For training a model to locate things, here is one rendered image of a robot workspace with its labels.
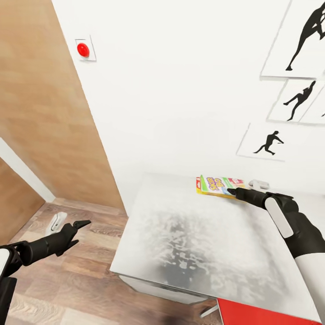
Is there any board game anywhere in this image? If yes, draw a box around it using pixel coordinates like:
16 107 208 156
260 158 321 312
196 175 246 199

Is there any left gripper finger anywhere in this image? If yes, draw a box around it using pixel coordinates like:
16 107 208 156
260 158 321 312
72 220 91 232
66 240 79 250

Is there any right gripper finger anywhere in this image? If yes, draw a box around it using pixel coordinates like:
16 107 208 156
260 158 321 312
227 188 237 195

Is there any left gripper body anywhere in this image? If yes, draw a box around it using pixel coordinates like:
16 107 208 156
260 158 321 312
42 223 76 258

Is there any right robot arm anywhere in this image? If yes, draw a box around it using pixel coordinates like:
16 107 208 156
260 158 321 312
227 179 325 325

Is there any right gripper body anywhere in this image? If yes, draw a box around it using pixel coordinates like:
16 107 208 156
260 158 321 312
236 188 260 206

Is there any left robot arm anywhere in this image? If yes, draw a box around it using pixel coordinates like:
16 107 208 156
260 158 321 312
0 212 91 325

